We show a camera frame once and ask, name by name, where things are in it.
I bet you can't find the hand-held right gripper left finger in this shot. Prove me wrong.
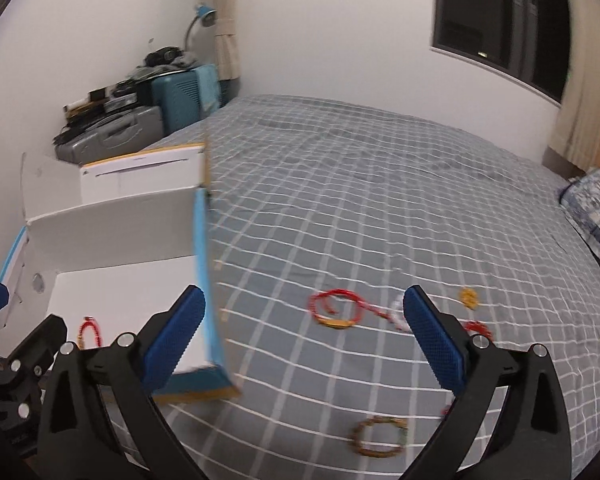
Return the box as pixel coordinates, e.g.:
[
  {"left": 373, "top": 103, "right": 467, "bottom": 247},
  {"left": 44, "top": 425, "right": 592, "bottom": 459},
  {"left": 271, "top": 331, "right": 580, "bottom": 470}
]
[{"left": 37, "top": 285, "right": 211, "bottom": 480}]

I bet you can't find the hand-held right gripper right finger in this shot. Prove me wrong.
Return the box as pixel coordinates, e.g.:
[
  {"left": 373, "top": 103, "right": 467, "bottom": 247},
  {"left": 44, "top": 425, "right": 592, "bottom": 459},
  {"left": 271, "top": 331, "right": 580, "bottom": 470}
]
[{"left": 400, "top": 285, "right": 573, "bottom": 480}]

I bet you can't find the white pink bead bracelet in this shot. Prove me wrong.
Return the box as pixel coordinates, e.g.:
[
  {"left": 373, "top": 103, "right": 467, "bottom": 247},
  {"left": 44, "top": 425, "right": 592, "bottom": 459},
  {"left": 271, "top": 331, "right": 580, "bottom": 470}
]
[{"left": 387, "top": 296, "right": 413, "bottom": 333}]

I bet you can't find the red string bracelet gold tube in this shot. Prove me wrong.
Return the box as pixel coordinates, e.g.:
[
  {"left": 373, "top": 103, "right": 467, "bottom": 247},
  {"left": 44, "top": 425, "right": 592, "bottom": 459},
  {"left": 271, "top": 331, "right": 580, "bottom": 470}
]
[
  {"left": 307, "top": 287, "right": 381, "bottom": 332},
  {"left": 462, "top": 320, "right": 493, "bottom": 343}
]

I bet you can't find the multicolour bead bracelet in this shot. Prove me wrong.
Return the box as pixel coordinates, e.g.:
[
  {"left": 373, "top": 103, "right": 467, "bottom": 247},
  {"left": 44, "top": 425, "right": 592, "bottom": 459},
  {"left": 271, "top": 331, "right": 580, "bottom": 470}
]
[{"left": 77, "top": 316, "right": 103, "bottom": 351}]

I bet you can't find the white cardboard box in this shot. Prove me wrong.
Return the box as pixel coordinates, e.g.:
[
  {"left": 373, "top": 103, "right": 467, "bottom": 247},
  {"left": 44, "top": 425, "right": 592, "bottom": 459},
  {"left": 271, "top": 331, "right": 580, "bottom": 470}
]
[{"left": 0, "top": 142, "right": 243, "bottom": 403}]

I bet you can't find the brown bead bracelet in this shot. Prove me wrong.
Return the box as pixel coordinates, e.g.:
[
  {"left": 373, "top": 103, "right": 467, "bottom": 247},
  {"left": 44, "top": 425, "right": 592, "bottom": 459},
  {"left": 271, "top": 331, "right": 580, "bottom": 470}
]
[{"left": 351, "top": 416, "right": 410, "bottom": 458}]

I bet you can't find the bed with grey checked sheet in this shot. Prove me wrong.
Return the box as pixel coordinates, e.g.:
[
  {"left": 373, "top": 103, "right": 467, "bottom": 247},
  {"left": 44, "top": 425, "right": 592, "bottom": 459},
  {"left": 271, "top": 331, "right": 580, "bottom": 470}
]
[{"left": 145, "top": 94, "right": 600, "bottom": 480}]

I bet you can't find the dark grey hard suitcase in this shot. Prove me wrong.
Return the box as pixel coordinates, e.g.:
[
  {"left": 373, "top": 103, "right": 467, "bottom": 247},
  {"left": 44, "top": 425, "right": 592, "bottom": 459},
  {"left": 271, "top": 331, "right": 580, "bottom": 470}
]
[{"left": 55, "top": 125, "right": 146, "bottom": 163}]

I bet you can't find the blue checked pillow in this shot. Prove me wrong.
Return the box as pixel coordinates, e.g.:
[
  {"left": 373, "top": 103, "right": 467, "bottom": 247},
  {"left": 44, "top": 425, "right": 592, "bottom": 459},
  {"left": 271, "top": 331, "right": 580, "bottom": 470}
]
[{"left": 557, "top": 167, "right": 600, "bottom": 273}]

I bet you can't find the pile of black electronics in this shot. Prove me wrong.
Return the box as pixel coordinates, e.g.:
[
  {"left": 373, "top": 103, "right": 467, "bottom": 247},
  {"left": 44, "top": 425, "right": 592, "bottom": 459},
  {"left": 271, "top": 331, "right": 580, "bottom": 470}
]
[{"left": 55, "top": 80, "right": 151, "bottom": 143}]

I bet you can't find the silver hard suitcase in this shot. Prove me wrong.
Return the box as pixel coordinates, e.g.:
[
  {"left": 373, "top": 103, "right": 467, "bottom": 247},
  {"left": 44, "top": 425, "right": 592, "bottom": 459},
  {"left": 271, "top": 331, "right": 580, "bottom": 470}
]
[{"left": 100, "top": 105, "right": 163, "bottom": 153}]

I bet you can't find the teal hard suitcase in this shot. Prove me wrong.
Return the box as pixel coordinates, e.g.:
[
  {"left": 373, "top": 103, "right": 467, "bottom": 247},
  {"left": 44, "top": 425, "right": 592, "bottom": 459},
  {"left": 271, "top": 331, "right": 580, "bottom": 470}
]
[{"left": 150, "top": 67, "right": 223, "bottom": 136}]

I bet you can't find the light blue cloth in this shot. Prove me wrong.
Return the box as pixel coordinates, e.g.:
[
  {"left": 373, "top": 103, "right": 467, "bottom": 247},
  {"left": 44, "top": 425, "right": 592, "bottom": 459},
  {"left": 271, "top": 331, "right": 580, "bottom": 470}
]
[{"left": 197, "top": 64, "right": 223, "bottom": 111}]

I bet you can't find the dark bag pile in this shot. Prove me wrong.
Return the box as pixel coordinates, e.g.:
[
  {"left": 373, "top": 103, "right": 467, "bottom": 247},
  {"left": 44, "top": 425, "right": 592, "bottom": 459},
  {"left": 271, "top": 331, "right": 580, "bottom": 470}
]
[{"left": 130, "top": 46, "right": 201, "bottom": 81}]

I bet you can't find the beige window curtain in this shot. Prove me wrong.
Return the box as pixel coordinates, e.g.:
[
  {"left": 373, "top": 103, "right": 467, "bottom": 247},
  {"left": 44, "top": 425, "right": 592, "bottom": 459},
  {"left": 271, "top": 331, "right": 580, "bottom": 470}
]
[{"left": 550, "top": 0, "right": 600, "bottom": 171}]

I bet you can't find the blue desk lamp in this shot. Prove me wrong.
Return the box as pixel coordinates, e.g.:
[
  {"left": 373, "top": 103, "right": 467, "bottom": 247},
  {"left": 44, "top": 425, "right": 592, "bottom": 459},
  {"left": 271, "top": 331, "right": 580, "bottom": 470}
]
[{"left": 184, "top": 4, "right": 218, "bottom": 53}]

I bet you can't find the dark window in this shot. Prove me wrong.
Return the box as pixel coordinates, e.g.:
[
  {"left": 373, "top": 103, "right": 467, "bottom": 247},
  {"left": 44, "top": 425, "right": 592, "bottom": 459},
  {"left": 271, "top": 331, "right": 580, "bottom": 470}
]
[{"left": 430, "top": 0, "right": 578, "bottom": 106}]

